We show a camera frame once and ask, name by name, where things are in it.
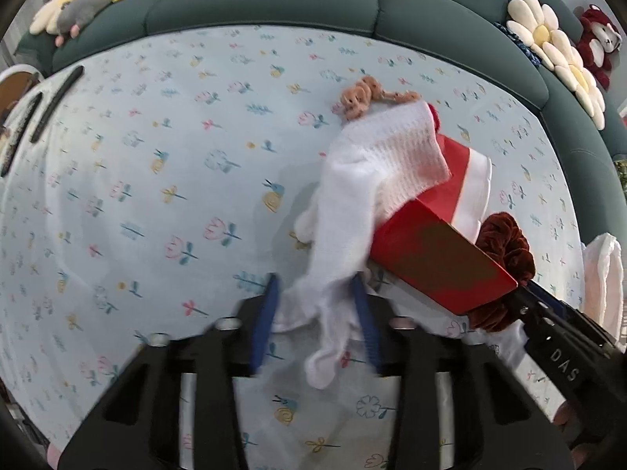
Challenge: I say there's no light blue floral tablecloth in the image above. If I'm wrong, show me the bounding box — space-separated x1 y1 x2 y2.
0 27 627 470

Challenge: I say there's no teal fabric sofa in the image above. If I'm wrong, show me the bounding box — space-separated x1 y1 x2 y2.
14 0 627 246

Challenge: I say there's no white waffle knit sock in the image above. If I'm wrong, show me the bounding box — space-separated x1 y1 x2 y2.
338 103 451 216

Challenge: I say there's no blue crochet cloth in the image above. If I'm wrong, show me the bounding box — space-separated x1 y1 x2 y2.
495 20 542 67

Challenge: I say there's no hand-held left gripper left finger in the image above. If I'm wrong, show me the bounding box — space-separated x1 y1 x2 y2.
59 274 282 470

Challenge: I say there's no dark red velvet scrunchie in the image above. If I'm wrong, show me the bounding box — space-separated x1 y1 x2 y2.
468 211 537 331

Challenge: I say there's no brown round tray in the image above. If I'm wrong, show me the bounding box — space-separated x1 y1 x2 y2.
0 66 40 113

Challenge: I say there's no white fuzzy sock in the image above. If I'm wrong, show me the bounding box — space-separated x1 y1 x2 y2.
272 157 388 390

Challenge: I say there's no slim black remote control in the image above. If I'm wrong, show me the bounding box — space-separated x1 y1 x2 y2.
30 66 84 144

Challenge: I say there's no red box with white stripe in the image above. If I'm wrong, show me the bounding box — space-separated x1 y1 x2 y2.
367 103 520 316

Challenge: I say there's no white cloth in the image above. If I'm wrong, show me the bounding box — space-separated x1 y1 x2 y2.
580 232 627 343

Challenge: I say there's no wide black remote control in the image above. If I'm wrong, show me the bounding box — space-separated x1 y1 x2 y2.
0 94 42 177

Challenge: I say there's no white flower cushion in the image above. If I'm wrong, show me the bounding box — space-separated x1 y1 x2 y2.
553 42 608 130
29 0 114 35
506 0 586 72

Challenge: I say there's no grey plush toy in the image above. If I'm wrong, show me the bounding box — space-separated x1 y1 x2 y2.
54 0 130 49

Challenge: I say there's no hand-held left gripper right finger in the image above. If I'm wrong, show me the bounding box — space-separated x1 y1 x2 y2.
350 277 574 470

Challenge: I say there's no dark red monkey plush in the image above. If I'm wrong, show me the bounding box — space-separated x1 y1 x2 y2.
575 4 625 91

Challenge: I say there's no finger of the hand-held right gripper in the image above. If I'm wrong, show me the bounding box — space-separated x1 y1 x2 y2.
513 287 545 342
531 282 614 347

